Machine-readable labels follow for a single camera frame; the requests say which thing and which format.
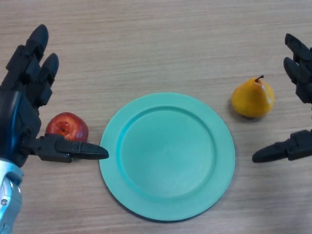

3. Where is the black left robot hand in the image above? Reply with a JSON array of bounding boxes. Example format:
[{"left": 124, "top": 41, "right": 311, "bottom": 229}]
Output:
[{"left": 0, "top": 24, "right": 109, "bottom": 169}]

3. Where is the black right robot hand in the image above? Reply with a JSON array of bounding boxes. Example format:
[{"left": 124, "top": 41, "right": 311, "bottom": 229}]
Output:
[{"left": 252, "top": 33, "right": 312, "bottom": 163}]

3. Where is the yellow pear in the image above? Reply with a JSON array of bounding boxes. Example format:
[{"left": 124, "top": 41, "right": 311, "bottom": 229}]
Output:
[{"left": 231, "top": 75, "right": 275, "bottom": 119}]

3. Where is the green round plate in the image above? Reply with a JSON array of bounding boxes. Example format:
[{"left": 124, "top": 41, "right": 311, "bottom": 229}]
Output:
[{"left": 99, "top": 92, "right": 236, "bottom": 222}]

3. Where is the red apple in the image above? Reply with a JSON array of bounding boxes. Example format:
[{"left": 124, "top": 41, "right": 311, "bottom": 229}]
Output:
[{"left": 45, "top": 112, "right": 89, "bottom": 142}]

